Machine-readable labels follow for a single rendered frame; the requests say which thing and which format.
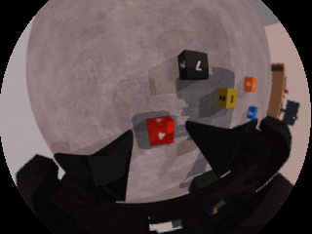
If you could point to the red block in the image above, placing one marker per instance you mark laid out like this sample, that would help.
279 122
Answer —
160 130

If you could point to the blue block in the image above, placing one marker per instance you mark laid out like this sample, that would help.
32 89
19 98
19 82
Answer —
252 112

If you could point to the orange block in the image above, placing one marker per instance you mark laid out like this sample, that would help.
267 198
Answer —
250 84

